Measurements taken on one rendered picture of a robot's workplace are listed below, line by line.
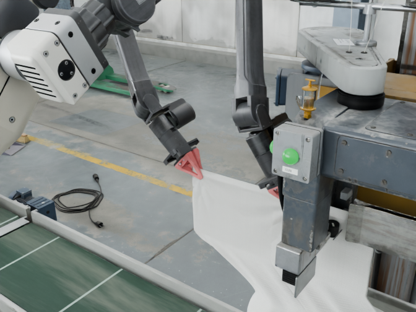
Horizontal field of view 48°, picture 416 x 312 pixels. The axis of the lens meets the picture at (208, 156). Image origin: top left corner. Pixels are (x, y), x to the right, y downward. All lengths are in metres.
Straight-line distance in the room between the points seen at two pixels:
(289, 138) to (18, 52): 0.47
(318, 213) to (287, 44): 5.86
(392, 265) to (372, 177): 0.70
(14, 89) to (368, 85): 0.66
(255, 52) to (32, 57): 0.52
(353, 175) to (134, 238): 2.24
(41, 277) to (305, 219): 1.42
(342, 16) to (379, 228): 4.93
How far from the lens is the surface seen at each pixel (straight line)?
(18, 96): 0.98
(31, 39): 0.83
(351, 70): 0.94
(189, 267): 2.71
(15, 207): 2.67
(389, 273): 1.55
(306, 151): 0.83
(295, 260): 0.99
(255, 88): 1.08
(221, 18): 7.25
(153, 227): 3.07
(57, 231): 2.42
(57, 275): 2.12
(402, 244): 1.08
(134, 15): 0.91
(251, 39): 1.11
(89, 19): 0.88
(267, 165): 1.10
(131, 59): 1.34
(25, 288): 2.10
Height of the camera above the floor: 1.62
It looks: 24 degrees down
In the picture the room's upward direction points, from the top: straight up
